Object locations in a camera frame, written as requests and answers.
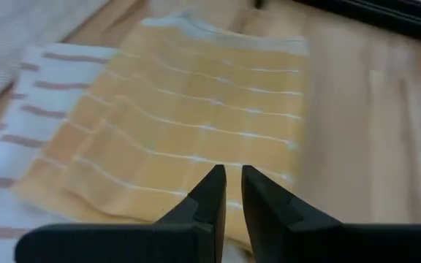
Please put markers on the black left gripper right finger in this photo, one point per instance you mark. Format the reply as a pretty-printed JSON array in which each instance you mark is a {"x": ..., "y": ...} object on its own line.
[{"x": 272, "y": 208}]

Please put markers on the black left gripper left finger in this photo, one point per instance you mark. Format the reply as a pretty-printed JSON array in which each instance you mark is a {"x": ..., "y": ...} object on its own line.
[{"x": 207, "y": 204}]

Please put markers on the yellow checked towel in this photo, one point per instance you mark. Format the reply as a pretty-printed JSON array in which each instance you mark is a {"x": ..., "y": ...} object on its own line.
[{"x": 196, "y": 120}]

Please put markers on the white pink-striped towel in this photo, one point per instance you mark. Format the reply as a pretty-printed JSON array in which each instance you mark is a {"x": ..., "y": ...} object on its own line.
[{"x": 42, "y": 91}]

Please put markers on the white perforated plastic basket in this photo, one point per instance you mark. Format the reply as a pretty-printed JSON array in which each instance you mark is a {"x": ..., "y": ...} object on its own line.
[{"x": 20, "y": 33}]

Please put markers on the black aluminium table frame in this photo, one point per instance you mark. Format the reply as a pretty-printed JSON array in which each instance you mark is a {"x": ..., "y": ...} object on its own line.
[{"x": 386, "y": 16}]

